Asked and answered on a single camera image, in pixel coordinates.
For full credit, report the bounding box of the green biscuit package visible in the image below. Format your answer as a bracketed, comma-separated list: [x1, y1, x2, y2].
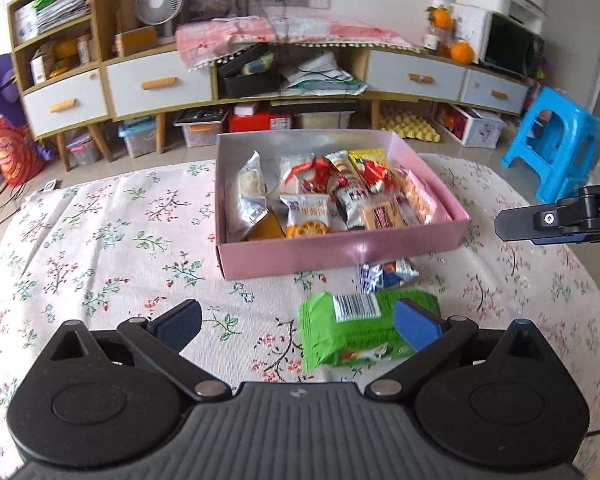
[299, 288, 440, 373]

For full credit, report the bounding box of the pink wafer packet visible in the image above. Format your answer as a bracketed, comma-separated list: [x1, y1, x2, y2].
[396, 169, 438, 224]

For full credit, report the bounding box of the tan biscuit packet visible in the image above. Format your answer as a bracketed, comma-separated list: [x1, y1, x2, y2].
[361, 200, 404, 231]

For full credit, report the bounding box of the gold snack bar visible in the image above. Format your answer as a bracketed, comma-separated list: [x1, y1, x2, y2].
[246, 208, 286, 242]

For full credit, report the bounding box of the white jam cookie pack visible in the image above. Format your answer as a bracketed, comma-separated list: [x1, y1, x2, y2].
[326, 151, 370, 230]

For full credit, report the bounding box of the orange white biscuit packet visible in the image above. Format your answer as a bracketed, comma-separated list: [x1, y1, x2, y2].
[279, 193, 330, 238]

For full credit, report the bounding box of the yellow snack packet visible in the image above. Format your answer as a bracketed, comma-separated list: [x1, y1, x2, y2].
[349, 148, 389, 166]

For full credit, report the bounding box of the red white snack packet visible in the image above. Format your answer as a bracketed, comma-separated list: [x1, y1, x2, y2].
[283, 156, 339, 194]

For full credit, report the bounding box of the clear white cracker pack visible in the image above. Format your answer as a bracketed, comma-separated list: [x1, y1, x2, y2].
[278, 154, 315, 195]

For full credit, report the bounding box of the red white candy packet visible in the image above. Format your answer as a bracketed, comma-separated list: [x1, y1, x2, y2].
[352, 156, 396, 194]

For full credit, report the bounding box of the blue plastic stool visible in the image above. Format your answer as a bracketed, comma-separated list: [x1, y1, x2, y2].
[501, 87, 600, 204]

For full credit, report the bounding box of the blue white small packet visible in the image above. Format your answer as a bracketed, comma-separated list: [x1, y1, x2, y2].
[358, 258, 419, 294]

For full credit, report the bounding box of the floral tablecloth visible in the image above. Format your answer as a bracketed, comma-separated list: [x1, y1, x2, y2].
[0, 154, 600, 476]

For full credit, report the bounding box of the white patterned box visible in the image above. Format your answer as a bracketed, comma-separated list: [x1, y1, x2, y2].
[434, 103, 506, 150]

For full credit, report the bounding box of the yellow egg tray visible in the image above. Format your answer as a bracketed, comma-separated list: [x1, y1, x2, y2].
[379, 106, 441, 143]

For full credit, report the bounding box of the pink cardboard box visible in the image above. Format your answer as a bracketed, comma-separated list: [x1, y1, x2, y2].
[215, 129, 470, 281]

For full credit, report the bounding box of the black microwave oven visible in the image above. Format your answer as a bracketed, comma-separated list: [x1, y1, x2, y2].
[480, 12, 544, 78]

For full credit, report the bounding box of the orange fruit lower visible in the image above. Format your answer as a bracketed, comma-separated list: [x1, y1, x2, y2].
[449, 41, 476, 65]

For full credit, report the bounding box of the orange fruit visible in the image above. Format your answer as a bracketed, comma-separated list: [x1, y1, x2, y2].
[449, 41, 476, 65]
[427, 6, 453, 30]

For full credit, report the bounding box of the blue lid plastic bin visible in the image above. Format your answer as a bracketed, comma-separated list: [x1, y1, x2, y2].
[118, 116, 156, 158]

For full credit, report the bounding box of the orange fruit upper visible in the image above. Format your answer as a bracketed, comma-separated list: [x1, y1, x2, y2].
[427, 6, 453, 30]

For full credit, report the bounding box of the red round lantern bag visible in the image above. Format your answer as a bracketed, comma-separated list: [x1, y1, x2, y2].
[0, 115, 46, 188]

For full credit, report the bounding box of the red shoe box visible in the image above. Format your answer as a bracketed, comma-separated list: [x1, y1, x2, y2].
[228, 103, 292, 133]

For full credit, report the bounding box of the clear plastic bin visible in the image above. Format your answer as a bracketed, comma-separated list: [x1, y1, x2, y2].
[294, 110, 353, 130]

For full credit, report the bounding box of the black storage case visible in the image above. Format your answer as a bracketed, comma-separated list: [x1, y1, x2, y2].
[218, 44, 283, 99]

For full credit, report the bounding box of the wooden tv cabinet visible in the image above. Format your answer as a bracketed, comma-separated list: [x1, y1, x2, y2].
[7, 0, 529, 164]

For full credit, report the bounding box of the pink cherry cloth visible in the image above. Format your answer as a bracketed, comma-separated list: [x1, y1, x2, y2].
[175, 16, 424, 70]

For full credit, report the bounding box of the purple hat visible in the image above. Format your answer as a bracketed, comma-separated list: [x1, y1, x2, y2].
[0, 53, 27, 128]

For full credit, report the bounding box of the white desk fan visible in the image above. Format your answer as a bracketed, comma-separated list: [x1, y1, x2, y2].
[135, 0, 183, 44]

